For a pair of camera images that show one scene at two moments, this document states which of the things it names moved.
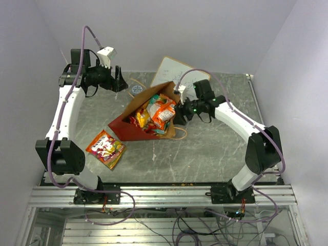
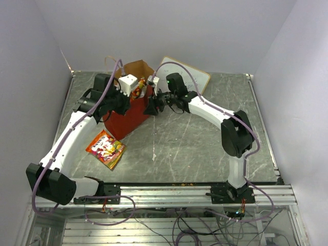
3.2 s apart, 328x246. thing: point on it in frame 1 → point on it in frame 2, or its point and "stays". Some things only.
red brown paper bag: (151, 117) → (120, 125)
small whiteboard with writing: (169, 70) stays
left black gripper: (119, 83) → (126, 105)
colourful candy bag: (107, 150) stays
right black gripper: (180, 111) → (151, 109)
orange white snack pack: (161, 110) → (139, 90)
